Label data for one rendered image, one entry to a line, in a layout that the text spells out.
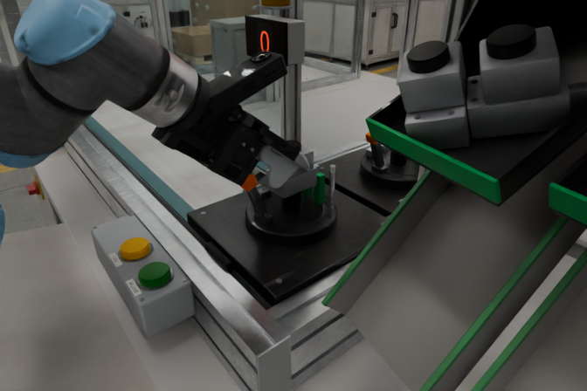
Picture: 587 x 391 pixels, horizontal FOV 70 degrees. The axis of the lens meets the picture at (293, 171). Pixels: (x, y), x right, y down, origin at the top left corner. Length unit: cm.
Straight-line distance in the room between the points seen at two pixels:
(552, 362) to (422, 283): 12
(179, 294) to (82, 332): 18
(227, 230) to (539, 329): 41
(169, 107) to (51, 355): 39
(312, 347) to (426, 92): 34
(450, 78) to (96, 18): 29
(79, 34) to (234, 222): 36
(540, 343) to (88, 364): 52
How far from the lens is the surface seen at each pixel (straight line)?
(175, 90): 43
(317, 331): 54
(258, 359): 48
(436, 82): 32
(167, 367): 62
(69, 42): 40
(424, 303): 44
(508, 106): 33
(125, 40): 42
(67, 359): 67
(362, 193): 73
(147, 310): 57
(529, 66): 31
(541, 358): 42
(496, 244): 43
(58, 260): 85
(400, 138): 34
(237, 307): 54
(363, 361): 61
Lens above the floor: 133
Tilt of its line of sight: 27 degrees down
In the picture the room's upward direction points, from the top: straight up
